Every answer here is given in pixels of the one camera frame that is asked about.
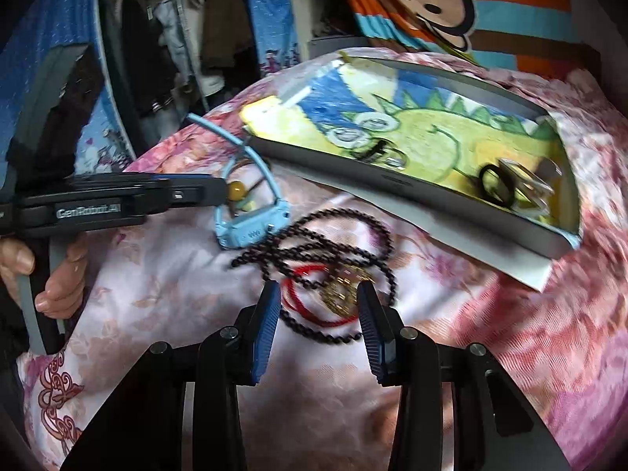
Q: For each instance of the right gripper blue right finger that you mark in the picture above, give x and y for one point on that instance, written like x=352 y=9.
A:
x=379 y=332

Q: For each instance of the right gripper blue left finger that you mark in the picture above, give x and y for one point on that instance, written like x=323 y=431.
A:
x=262 y=329

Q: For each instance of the red string gold pendant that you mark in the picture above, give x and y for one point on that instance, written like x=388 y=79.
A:
x=338 y=298

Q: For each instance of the brown hair tie yellow bead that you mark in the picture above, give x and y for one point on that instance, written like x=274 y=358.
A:
x=242 y=198

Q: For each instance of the person's left hand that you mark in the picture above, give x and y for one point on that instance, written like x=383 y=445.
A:
x=63 y=294

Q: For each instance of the small glasses charm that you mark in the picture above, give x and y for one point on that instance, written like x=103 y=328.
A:
x=381 y=152

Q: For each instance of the blue dotted wardrobe curtain left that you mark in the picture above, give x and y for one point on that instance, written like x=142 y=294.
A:
x=58 y=112

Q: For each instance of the blue dotted wardrobe curtain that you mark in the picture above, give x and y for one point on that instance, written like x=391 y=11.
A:
x=274 y=31
x=58 y=112

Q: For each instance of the clear hair clip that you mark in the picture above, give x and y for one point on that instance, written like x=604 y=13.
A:
x=532 y=188

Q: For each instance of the grey shallow box tray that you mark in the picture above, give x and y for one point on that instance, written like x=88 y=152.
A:
x=422 y=191

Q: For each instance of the grey bedside shelf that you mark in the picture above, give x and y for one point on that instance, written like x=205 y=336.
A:
x=319 y=46

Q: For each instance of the blue dotted wardrobe curtain right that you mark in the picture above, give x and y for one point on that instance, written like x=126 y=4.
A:
x=274 y=31

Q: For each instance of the striped monkey cartoon blanket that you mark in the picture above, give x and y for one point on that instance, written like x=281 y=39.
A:
x=534 y=36

